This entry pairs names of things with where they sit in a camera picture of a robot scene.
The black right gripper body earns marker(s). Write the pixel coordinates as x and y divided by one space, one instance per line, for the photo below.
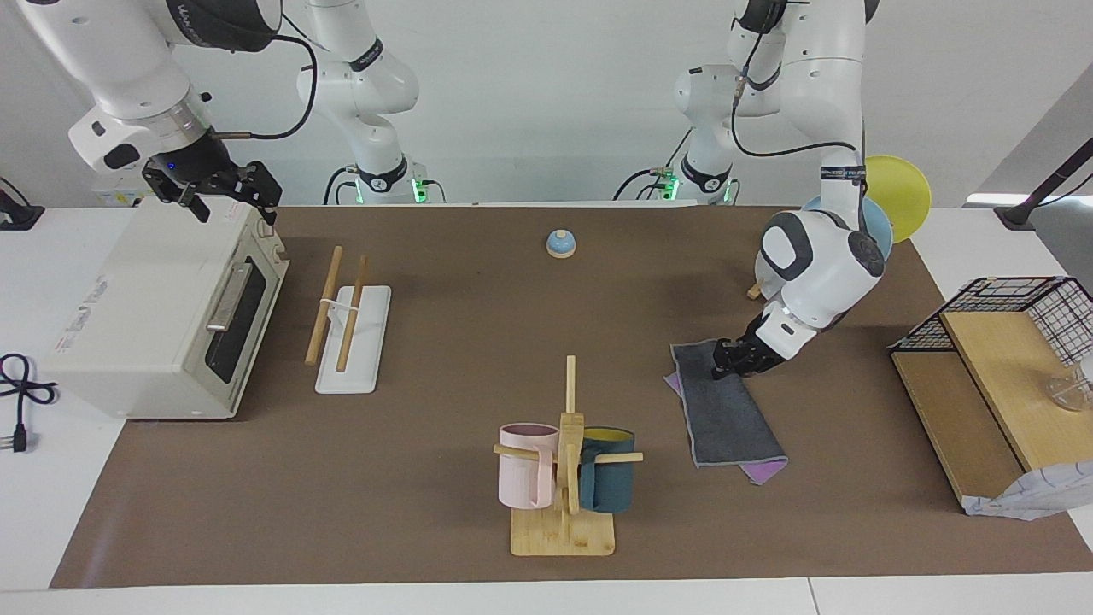
222 179

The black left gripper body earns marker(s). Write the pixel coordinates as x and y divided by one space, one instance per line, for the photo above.
756 346

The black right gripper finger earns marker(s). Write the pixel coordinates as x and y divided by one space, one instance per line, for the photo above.
197 209
268 209

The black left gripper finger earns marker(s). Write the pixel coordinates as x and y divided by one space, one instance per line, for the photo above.
741 372
722 360

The purple and grey towel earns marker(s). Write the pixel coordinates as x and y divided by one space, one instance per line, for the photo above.
726 418

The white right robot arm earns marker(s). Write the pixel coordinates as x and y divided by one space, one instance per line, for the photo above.
128 85

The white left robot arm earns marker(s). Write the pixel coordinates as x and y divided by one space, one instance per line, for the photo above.
820 265

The wooden plate rack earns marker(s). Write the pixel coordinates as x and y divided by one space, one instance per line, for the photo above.
755 290

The white wooden-bar towel rack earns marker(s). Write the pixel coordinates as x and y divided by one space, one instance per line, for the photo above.
354 359

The white power box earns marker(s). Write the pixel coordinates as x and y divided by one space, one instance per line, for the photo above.
111 196

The beige toaster oven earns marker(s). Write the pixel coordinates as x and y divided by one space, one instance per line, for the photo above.
145 316

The marble patterned cloth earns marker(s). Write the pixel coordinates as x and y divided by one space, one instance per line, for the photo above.
1033 500
897 344

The dark teal mug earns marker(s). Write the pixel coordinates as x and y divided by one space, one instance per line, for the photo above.
610 483

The light blue plate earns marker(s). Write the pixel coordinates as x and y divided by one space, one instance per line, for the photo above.
879 226

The black clamp stand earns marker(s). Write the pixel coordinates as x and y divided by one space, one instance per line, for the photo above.
1016 215
17 218

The blue call bell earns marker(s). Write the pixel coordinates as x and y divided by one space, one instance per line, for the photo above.
561 246

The yellow plate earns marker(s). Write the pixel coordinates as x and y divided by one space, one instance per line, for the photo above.
905 196

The pink mug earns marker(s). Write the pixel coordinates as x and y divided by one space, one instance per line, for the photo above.
521 478

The wooden mug tree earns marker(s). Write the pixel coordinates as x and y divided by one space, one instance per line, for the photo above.
564 534

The brown table mat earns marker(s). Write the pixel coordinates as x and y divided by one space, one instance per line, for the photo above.
384 478

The clear glass vessel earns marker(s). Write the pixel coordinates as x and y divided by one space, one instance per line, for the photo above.
1072 389

